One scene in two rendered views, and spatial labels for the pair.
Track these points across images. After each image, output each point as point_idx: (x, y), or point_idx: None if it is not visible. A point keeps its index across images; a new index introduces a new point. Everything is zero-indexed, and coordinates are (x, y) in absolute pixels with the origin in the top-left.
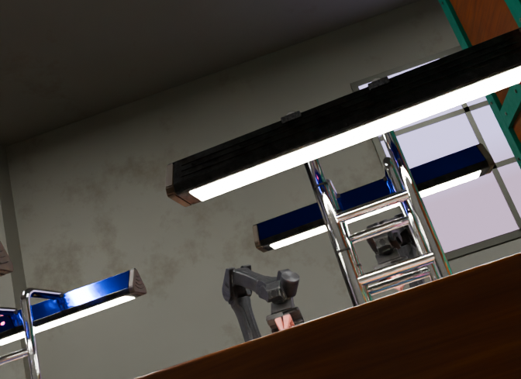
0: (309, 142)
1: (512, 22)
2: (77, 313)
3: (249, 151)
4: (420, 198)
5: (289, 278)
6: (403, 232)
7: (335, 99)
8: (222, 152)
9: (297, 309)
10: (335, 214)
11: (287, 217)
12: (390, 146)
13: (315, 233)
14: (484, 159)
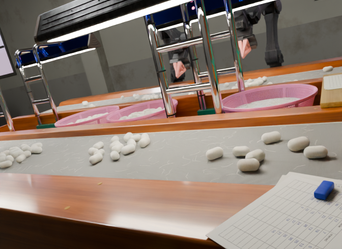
0: (107, 19)
1: None
2: (66, 55)
3: (74, 19)
4: (209, 44)
5: (184, 39)
6: (272, 4)
7: None
8: (62, 14)
9: (186, 58)
10: (156, 47)
11: (169, 11)
12: (195, 0)
13: None
14: None
